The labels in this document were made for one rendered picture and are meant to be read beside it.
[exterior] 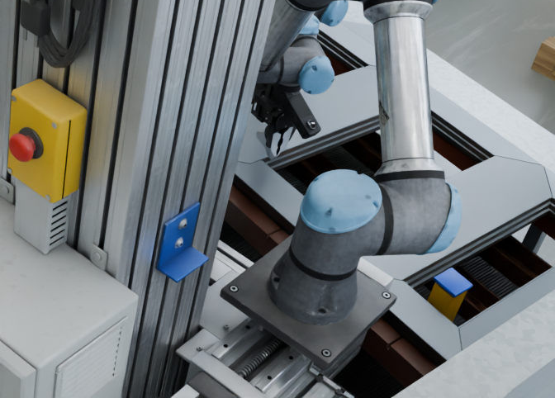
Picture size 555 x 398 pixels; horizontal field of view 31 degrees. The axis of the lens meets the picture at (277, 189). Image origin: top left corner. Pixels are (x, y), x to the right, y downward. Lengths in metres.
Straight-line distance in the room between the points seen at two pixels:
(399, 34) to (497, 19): 3.62
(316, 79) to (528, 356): 0.68
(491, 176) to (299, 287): 0.96
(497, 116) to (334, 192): 1.42
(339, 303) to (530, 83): 3.25
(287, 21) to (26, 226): 0.64
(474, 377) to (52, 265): 0.70
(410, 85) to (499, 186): 0.84
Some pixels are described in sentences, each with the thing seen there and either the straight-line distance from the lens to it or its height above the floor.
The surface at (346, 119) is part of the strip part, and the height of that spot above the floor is 0.85.
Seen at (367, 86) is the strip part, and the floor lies 0.85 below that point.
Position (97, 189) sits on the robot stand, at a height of 1.35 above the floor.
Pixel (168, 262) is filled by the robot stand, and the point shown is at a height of 1.20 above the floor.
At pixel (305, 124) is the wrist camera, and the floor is 1.00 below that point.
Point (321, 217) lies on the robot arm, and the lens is 1.51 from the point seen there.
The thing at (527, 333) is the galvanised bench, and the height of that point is 1.05.
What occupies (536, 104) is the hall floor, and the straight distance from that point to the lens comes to 4.63.
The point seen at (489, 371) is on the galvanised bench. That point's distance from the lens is 1.67.
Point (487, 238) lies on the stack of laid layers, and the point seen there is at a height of 0.84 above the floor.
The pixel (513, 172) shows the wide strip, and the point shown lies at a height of 0.85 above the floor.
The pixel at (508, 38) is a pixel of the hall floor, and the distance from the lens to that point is 5.10.
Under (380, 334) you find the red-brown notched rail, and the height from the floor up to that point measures 0.83.
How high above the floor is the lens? 2.18
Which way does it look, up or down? 38 degrees down
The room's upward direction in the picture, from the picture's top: 15 degrees clockwise
